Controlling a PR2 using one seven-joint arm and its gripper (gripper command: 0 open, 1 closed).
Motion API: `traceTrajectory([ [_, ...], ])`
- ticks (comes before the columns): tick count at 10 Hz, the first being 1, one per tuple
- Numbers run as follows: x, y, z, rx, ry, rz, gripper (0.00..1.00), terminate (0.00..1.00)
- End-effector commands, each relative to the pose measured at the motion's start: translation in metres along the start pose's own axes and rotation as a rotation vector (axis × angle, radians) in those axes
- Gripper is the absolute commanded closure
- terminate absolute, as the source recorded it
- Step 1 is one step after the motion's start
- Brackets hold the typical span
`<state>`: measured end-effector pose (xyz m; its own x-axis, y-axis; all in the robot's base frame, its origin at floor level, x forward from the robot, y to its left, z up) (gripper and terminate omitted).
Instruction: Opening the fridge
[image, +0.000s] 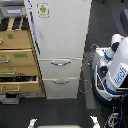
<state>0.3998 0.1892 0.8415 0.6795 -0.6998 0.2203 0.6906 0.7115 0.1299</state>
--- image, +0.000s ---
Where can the white fridge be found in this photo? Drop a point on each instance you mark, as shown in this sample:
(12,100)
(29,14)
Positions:
(60,37)

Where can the android sticker on fridge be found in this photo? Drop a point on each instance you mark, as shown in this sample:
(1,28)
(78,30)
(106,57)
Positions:
(43,9)

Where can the wooden drawer cabinet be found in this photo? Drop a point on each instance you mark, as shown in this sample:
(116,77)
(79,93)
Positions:
(19,69)

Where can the white and blue robot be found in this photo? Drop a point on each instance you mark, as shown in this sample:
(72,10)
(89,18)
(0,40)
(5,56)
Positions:
(110,66)

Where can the grey box on cabinet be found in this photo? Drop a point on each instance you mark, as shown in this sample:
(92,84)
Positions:
(13,11)

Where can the upper fridge drawer handle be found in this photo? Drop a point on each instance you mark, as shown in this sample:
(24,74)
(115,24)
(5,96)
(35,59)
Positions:
(60,63)

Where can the fridge drawer handle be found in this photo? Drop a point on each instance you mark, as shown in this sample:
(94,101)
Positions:
(60,81)
(60,63)

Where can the lower fridge drawer handle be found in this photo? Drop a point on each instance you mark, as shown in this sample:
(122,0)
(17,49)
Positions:
(60,81)

